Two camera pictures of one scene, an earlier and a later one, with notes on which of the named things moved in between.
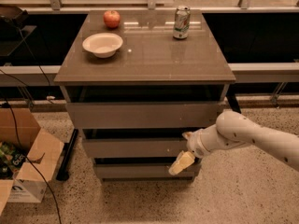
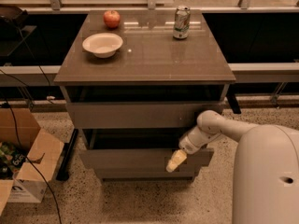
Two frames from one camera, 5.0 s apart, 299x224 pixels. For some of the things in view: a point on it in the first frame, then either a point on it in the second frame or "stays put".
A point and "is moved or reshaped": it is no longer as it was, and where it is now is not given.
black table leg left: [64, 173] stays put
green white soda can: [181, 21] stays put
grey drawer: [135, 147] is moved or reshaped
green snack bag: [11, 157] stays put
